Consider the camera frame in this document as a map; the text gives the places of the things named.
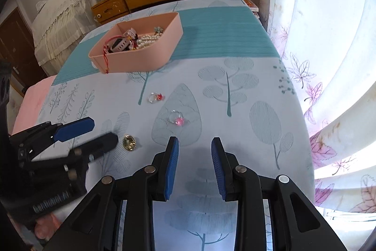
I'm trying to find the silver ring pink stone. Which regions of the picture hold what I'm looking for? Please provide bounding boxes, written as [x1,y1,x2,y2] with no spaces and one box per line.
[168,110,185,127]

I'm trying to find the gold round brooch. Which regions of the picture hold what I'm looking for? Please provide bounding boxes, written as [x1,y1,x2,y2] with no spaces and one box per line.
[122,134,137,151]

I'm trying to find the silver ring red stone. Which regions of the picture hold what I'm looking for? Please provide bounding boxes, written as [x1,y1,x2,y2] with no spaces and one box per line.
[147,92,165,104]

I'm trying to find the red cord bead bracelet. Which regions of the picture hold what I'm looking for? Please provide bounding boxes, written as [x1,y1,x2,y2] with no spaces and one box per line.
[102,35,124,75]

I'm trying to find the pink plastic jewelry tray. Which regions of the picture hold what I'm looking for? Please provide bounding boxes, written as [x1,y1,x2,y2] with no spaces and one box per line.
[89,12,183,74]

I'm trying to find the white smart watch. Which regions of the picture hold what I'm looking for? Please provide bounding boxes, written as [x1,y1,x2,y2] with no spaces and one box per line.
[105,28,138,53]

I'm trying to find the large pearl bracelet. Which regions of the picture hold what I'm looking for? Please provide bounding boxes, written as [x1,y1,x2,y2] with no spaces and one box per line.
[135,33,164,50]

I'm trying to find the blue flower hair clip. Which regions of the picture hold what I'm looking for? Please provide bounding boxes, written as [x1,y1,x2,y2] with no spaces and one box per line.
[154,26,164,34]

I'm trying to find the person's left hand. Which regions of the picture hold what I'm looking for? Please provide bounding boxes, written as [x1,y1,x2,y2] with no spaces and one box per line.
[34,213,61,241]

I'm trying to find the pink fleece blanket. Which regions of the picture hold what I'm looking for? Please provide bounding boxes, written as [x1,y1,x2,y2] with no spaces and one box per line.
[10,75,56,135]

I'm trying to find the tree pattern tablecloth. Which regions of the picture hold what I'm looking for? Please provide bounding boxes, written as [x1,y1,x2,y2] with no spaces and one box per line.
[38,0,314,250]

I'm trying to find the brown wooden door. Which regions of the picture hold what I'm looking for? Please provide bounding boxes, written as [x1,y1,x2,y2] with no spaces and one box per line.
[1,7,47,94]

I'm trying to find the white lace covered piano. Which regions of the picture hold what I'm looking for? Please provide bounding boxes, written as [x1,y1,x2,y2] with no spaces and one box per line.
[32,0,101,76]

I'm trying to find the magazine on stool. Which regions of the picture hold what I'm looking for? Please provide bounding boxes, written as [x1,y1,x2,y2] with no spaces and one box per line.
[242,0,260,19]

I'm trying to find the floral white curtain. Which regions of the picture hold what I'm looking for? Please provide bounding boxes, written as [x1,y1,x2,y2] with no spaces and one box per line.
[268,0,375,250]

